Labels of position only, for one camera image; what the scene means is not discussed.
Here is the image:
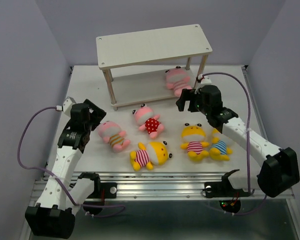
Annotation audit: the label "yellow frog blue-striped shirt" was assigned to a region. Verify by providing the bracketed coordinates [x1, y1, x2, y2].
[209, 128, 234, 162]

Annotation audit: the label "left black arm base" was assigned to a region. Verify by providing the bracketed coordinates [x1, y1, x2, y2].
[77, 172, 117, 200]

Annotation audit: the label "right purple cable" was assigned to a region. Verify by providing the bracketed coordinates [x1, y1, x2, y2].
[196, 72, 268, 217]

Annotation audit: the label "pink frog red polka-dot shirt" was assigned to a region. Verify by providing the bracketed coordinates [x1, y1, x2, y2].
[132, 103, 165, 139]

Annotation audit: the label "pink frog pink-striped shirt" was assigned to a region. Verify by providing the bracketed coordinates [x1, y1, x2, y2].
[165, 66, 192, 97]

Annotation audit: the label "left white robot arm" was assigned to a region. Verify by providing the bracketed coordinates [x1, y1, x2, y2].
[25, 97, 106, 239]

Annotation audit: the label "pink frog orange-striped shirt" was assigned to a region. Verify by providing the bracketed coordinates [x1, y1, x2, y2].
[96, 121, 131, 153]

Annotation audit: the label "purple cable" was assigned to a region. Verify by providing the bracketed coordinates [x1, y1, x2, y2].
[17, 106, 126, 218]
[196, 72, 268, 217]

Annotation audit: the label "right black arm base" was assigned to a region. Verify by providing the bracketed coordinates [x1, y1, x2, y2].
[200, 169, 251, 216]

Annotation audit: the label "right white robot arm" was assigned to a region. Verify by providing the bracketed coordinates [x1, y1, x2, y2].
[176, 85, 300, 198]

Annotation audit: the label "white two-tier shelf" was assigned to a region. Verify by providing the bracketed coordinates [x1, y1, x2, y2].
[96, 24, 213, 110]

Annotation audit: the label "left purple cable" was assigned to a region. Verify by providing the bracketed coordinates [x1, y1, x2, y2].
[17, 106, 126, 218]

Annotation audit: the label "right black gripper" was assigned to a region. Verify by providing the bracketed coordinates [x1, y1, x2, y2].
[175, 88, 211, 116]

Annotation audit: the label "yellow frog lying sideways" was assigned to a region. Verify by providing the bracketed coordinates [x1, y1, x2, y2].
[129, 141, 173, 172]

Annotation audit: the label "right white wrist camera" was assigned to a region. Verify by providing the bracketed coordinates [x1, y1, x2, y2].
[195, 74, 212, 88]

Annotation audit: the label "aluminium mounting rail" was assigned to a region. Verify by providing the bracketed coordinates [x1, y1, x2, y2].
[31, 65, 296, 201]

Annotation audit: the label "yellow frog red-striped shirt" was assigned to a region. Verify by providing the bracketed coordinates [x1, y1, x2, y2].
[180, 123, 210, 162]

